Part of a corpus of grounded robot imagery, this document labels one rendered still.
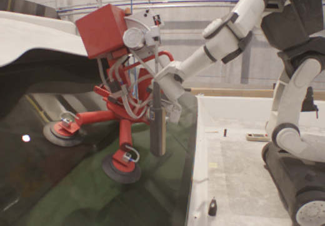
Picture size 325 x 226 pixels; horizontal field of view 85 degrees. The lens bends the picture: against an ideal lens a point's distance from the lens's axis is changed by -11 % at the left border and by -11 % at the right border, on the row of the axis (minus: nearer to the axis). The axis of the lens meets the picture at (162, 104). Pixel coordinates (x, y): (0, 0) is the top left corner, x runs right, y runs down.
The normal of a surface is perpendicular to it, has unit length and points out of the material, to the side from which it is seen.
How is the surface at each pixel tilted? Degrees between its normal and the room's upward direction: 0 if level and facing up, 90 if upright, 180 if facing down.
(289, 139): 90
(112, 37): 90
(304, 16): 103
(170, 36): 90
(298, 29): 113
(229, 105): 90
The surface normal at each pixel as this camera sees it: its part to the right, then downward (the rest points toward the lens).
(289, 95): -0.14, 0.65
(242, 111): -0.24, 0.27
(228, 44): 0.26, 0.15
